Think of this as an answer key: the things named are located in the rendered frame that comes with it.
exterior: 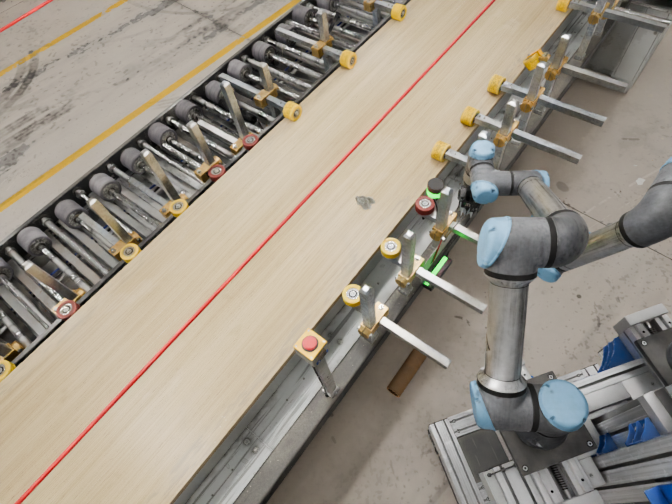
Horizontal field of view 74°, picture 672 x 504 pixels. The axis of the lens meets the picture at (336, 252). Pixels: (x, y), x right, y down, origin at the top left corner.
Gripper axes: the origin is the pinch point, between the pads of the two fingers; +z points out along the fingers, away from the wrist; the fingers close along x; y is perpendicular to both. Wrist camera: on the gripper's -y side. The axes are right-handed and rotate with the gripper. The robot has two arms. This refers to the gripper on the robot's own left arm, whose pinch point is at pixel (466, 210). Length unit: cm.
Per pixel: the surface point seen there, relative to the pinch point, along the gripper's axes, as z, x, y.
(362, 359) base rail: 31, -26, 56
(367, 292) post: -12, -25, 48
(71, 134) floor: 100, -317, -81
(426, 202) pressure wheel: 9.5, -16.0, -7.6
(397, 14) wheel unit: 4, -57, -127
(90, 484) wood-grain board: 12, -96, 124
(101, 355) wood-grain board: 12, -116, 87
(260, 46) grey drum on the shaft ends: 14, -132, -102
